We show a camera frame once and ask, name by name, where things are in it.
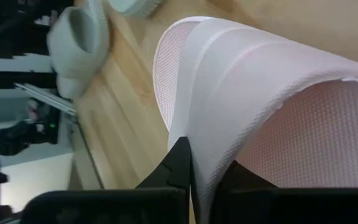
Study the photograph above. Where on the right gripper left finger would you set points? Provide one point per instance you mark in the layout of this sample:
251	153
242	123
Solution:
166	199

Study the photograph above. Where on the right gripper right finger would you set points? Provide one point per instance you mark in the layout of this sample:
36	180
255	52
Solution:
259	205

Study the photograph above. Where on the pink rubber slide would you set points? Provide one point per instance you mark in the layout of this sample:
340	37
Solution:
244	77

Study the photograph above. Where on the grey rubber slide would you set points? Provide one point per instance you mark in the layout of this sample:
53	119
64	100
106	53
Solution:
132	6
82	62

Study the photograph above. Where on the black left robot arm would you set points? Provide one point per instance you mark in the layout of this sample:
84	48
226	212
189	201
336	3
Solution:
11	37

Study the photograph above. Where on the silver aluminium rail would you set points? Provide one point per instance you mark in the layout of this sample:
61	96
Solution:
48	99

